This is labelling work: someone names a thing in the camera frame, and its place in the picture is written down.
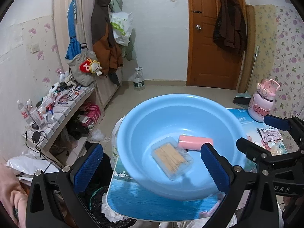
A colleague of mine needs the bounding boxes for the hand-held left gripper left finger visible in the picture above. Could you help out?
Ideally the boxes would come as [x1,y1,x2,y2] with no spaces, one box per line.
[25,143,112,228]

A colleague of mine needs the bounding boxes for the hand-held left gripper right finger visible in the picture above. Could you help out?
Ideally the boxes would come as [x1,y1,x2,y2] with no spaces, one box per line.
[200,142,279,228]

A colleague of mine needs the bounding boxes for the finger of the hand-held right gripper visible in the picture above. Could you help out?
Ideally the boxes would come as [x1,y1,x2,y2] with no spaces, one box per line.
[236,137,304,186]
[264,114,304,149]

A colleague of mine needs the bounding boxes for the white duck print snack packet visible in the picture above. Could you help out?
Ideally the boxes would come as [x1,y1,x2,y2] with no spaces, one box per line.
[256,127,283,145]

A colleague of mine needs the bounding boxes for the pink roll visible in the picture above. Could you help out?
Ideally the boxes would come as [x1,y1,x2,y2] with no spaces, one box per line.
[178,135,214,152]

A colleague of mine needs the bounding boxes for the clear toothpick box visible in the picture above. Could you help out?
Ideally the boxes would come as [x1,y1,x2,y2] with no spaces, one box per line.
[151,136,193,180]

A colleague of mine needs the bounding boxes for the light blue plastic basin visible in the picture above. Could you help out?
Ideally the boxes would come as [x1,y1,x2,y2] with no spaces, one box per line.
[117,94,247,201]

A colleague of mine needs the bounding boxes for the grey shoulder bag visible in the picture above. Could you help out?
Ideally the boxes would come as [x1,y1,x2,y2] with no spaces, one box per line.
[68,44,98,86]

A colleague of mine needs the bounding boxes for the clutter of small household items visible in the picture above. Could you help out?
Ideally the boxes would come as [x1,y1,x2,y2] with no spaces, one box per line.
[36,69,83,124]

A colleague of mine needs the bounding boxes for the pink water bottle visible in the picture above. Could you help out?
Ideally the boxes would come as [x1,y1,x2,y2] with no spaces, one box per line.
[248,78,281,123]

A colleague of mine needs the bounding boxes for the black trash bin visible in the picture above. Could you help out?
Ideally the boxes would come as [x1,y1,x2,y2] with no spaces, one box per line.
[89,185,145,228]

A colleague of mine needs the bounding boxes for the crumpled white plastic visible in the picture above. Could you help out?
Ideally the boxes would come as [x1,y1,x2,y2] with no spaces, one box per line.
[91,129,106,142]

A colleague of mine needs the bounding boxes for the black cloth bundle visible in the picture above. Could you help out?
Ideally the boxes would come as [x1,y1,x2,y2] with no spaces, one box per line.
[68,119,89,140]

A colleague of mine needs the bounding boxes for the crumpled white paper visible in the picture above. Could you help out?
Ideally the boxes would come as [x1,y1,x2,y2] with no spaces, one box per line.
[102,192,126,221]

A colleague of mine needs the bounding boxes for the stack of red boxes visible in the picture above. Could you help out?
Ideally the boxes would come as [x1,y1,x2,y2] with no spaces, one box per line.
[78,103,101,126]

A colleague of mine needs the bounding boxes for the white plastic sheet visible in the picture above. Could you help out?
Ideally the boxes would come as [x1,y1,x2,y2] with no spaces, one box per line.
[7,155,60,178]

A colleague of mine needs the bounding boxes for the white tiled shelf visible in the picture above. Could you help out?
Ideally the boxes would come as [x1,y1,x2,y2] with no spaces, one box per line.
[21,83,105,167]

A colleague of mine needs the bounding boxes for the small red label water bottle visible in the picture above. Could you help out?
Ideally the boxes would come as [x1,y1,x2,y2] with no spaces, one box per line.
[17,100,31,124]
[26,100,45,129]

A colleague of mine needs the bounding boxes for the brown wooden door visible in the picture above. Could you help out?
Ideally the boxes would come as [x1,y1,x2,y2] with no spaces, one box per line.
[186,0,247,91]

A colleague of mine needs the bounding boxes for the red plush charm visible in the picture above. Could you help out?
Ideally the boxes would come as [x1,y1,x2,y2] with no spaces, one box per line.
[79,60,92,73]

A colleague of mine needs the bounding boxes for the white and yellow plush doll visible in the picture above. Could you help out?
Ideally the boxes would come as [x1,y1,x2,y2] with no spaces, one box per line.
[89,58,103,76]

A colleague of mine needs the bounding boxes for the large clear water bottle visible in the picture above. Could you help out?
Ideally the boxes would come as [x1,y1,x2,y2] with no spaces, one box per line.
[133,67,145,91]

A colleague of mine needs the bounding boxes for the dark brown jacket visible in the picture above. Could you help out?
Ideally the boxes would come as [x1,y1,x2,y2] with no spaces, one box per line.
[213,0,248,57]

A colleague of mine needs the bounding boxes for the brown and orange jacket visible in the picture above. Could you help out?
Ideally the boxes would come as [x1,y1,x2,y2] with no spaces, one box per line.
[91,0,124,87]

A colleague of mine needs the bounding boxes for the blue garment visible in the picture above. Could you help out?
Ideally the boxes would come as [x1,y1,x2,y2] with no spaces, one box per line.
[65,0,81,60]

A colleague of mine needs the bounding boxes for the beige wardrobe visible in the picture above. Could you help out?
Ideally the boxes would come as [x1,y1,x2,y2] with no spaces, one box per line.
[53,0,123,110]

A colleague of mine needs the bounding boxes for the white bag with green logo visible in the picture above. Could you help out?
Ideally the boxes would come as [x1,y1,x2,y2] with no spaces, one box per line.
[110,12,133,45]

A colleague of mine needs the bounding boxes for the pale green jacket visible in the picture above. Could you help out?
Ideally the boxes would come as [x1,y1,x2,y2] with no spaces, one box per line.
[109,0,137,61]

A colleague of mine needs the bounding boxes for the black power adapter with cable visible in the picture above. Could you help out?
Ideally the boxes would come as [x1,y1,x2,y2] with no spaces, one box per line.
[25,131,64,169]

